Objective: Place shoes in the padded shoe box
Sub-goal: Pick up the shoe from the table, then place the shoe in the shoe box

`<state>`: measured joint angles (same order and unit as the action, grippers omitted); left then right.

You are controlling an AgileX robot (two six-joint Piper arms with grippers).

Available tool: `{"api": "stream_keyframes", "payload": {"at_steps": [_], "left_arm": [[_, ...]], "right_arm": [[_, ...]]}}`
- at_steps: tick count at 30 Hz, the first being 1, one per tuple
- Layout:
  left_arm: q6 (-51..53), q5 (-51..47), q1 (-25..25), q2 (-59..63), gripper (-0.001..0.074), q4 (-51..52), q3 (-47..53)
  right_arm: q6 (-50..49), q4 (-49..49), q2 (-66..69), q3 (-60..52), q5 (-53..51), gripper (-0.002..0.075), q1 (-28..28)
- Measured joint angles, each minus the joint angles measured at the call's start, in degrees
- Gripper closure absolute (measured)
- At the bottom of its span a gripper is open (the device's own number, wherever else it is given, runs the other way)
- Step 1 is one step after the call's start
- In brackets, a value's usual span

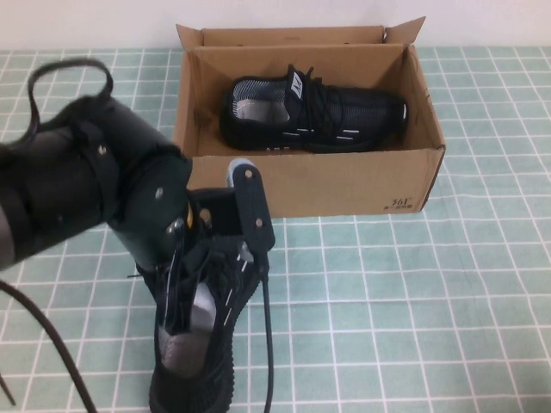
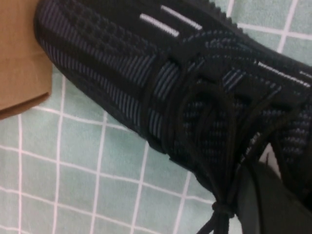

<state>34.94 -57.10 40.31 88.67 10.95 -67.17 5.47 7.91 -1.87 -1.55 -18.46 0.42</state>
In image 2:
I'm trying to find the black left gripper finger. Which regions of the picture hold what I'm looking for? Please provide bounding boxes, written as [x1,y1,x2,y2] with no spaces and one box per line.
[236,162,312,234]

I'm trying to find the brown cardboard shoe box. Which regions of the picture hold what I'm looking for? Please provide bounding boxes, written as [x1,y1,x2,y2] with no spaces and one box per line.
[0,0,53,120]

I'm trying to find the black sneaker with bow-tied laces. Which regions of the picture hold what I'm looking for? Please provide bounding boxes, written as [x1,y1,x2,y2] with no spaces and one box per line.
[34,0,312,234]

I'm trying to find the green white checked tablecloth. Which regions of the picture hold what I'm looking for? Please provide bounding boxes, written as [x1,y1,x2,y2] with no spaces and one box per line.
[0,0,312,234]

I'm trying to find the white paper shoe stuffing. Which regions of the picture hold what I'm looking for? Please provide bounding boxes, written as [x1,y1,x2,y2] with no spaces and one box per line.
[259,143,277,163]

